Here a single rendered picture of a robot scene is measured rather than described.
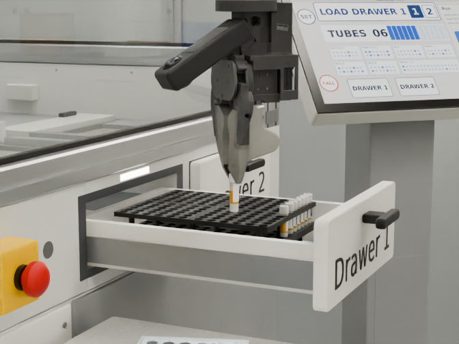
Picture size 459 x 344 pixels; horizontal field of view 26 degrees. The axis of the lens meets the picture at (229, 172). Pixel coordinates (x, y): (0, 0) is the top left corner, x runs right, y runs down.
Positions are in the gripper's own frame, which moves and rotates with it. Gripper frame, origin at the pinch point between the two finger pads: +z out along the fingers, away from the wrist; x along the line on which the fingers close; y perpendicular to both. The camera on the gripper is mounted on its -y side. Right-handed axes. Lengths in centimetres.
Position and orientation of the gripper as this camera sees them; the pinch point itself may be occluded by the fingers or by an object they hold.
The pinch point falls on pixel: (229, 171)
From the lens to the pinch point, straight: 117.2
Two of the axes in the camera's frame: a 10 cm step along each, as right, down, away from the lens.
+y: 9.2, -0.7, 3.8
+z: 0.0, 9.8, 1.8
